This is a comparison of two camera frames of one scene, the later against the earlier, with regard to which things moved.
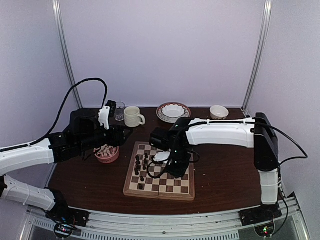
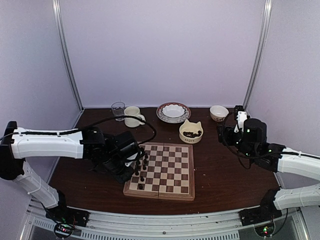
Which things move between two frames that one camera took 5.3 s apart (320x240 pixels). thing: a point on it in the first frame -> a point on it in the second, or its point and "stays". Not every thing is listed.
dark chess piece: [138, 166] stays
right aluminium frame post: [258, 55] stays
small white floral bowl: [218, 112] stays
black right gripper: [177, 172] -> [227, 132]
